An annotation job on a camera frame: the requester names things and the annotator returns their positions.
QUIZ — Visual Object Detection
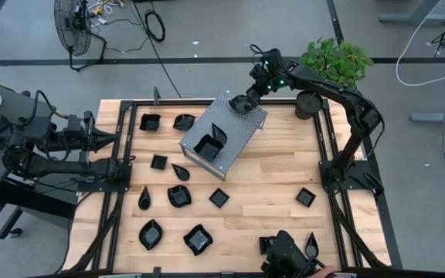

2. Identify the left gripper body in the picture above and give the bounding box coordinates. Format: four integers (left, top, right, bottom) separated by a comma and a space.
63, 111, 95, 155

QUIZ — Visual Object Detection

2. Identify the potted green plant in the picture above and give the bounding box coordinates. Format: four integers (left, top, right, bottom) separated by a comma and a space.
294, 36, 375, 120

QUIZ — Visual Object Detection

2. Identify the black floor fan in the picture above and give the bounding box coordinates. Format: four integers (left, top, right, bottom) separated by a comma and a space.
53, 0, 107, 73

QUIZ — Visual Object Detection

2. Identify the large black planter box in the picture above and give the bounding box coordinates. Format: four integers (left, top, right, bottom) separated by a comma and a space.
182, 223, 214, 256

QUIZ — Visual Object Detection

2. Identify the black aluminium table frame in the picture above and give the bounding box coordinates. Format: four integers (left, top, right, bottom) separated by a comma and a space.
62, 98, 392, 273

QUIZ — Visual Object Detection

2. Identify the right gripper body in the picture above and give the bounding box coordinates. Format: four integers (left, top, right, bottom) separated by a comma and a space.
248, 66, 276, 98

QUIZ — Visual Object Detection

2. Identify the long black floor cable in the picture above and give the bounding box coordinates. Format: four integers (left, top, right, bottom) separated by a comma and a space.
131, 0, 184, 100

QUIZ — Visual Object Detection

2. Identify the person's hand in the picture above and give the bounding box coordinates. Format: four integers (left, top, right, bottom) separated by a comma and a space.
307, 266, 341, 278

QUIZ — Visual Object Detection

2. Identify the black small square plate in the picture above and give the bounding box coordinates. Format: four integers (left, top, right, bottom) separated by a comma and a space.
150, 154, 168, 171
258, 236, 273, 256
295, 186, 318, 209
208, 187, 231, 209

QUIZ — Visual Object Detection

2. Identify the white cable tangle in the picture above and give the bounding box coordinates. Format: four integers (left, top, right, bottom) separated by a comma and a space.
87, 0, 127, 16

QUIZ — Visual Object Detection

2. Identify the coiled black cable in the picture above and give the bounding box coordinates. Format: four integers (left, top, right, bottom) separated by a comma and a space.
144, 9, 167, 42

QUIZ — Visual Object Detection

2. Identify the black handheld device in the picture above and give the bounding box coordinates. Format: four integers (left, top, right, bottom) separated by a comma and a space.
260, 230, 326, 278

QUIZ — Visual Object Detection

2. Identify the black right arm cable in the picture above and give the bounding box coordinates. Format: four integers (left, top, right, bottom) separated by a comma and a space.
249, 43, 272, 65

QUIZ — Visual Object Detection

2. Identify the grey perforated metal rack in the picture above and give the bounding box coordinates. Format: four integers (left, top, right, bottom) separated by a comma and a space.
178, 90, 269, 181

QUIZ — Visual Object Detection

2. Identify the white floor cable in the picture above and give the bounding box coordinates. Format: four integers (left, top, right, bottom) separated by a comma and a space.
395, 0, 445, 87

